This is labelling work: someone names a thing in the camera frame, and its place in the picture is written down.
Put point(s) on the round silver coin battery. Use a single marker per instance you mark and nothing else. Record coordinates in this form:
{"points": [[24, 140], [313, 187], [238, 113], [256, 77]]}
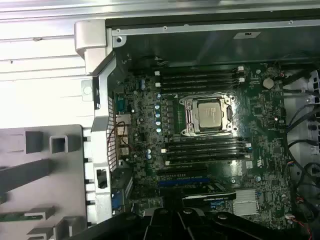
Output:
{"points": [[268, 83]]}

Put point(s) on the grey parts rack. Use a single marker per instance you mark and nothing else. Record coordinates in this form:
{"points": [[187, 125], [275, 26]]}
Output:
{"points": [[15, 150]]}

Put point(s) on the black Nvidia graphics card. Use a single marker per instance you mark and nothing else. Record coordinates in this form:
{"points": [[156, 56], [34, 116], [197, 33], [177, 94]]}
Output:
{"points": [[212, 193]]}

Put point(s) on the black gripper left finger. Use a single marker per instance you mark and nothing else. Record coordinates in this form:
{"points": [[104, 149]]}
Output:
{"points": [[140, 227]]}

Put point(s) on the silver CPU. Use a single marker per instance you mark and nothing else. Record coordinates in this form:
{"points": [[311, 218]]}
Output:
{"points": [[210, 115]]}

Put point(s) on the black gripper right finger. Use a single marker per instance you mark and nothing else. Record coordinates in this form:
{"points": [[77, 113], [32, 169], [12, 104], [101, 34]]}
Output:
{"points": [[200, 227]]}

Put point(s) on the black and silver PC case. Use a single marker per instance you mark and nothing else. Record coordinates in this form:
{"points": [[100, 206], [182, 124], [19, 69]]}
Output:
{"points": [[101, 100]]}

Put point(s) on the blue rear port connector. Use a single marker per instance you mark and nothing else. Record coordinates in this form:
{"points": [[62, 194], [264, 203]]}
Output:
{"points": [[120, 105]]}

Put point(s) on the blue PCIe expansion slot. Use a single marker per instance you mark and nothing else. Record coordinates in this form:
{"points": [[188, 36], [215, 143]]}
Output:
{"points": [[172, 184]]}

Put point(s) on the silver Ethernet port block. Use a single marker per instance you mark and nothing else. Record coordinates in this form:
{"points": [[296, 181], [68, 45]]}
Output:
{"points": [[123, 120]]}

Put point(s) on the green motherboard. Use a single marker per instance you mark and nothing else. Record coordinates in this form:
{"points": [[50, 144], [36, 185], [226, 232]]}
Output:
{"points": [[265, 147]]}

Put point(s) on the black CPU socket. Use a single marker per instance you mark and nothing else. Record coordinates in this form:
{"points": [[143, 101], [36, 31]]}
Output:
{"points": [[229, 112]]}

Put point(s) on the silver finned heat sink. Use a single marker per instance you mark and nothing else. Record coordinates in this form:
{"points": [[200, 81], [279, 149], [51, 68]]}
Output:
{"points": [[246, 202]]}

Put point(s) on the silver drive cage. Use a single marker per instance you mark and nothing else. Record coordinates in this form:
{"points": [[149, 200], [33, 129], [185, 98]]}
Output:
{"points": [[314, 80]]}

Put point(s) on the metal socket cover frame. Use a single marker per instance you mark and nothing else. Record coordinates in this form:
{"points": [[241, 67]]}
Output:
{"points": [[192, 117]]}

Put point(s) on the black PCIe expansion slot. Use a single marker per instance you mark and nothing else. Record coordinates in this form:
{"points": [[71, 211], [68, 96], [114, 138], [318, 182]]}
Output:
{"points": [[182, 172]]}

